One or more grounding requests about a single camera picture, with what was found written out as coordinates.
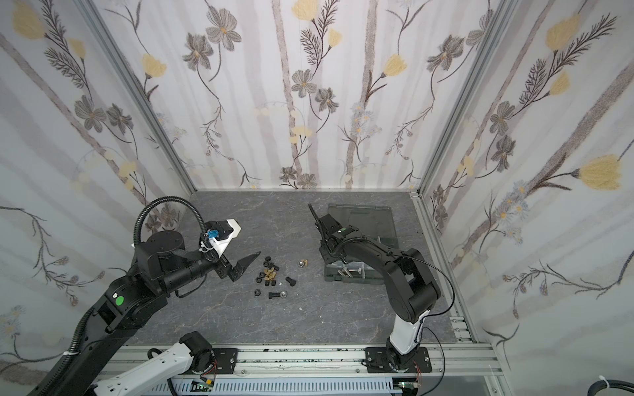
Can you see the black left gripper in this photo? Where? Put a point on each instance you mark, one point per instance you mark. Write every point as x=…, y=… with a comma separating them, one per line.
x=224, y=268

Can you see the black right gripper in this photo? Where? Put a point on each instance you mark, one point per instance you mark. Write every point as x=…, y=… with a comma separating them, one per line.
x=328, y=230

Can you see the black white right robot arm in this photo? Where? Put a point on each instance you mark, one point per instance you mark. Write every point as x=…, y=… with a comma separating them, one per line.
x=411, y=288

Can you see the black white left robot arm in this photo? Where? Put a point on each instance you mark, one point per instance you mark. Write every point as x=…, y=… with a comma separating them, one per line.
x=160, y=267

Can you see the brass wing nuts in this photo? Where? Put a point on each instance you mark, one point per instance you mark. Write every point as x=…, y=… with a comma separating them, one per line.
x=270, y=275

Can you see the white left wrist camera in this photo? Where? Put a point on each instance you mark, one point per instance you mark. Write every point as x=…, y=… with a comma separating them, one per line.
x=217, y=235

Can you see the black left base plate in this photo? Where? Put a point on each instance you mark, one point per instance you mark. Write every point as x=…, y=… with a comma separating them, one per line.
x=219, y=361

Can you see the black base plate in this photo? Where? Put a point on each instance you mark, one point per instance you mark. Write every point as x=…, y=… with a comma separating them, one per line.
x=219, y=361
x=383, y=360

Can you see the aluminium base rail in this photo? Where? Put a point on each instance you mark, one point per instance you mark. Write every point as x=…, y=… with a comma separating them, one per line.
x=458, y=369

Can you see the white slotted cable duct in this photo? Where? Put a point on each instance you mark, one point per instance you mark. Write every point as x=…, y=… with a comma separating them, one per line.
x=288, y=386

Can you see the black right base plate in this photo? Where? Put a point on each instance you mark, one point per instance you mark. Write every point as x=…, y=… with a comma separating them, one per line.
x=383, y=360

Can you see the black cable corner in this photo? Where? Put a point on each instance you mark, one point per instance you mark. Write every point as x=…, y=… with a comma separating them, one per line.
x=602, y=384

